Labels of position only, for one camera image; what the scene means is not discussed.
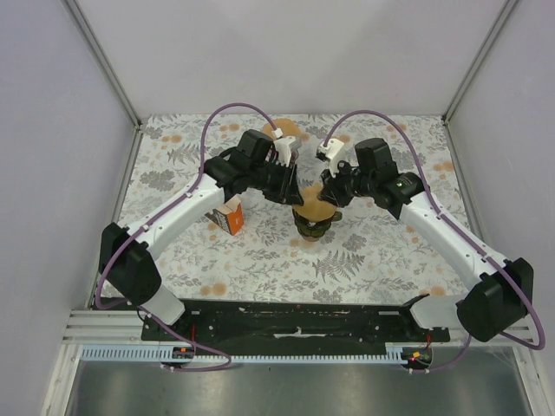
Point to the green glass dripper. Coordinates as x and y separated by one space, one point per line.
315 229

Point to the right aluminium frame post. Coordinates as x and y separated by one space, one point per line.
486 46

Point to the brown paper coffee filter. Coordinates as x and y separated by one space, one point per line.
287 127

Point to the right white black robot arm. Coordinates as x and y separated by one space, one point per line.
498 288

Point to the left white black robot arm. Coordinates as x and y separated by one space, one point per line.
128 253

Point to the orange coffee filter box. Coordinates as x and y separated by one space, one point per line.
229 216

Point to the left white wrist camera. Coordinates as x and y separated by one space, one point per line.
284 147

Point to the light blue cable duct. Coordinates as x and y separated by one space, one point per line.
177 354

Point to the left aluminium frame post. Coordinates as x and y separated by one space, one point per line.
89 37

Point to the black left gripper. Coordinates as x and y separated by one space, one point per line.
288 191

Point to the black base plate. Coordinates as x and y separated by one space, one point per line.
300 328

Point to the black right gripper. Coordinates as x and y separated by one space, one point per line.
331 191

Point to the brown tape roll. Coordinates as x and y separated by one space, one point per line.
310 240

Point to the aluminium frame post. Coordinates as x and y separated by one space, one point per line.
89 37
486 46

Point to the floral patterned table mat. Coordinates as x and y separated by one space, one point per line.
366 257

